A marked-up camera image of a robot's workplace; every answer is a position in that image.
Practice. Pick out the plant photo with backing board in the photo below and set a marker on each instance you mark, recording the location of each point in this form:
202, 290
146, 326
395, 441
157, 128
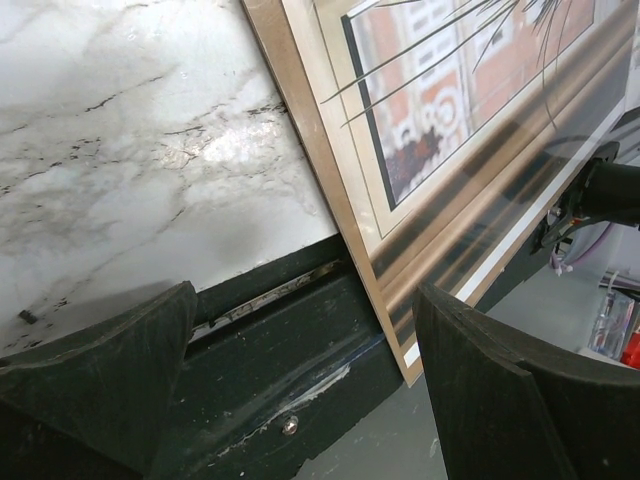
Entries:
441, 132

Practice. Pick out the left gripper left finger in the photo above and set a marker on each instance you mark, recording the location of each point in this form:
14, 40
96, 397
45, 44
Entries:
92, 404

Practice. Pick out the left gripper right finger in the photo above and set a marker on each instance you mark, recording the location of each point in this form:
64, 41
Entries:
508, 405

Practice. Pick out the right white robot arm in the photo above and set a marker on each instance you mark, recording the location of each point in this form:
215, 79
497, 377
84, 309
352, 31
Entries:
604, 191

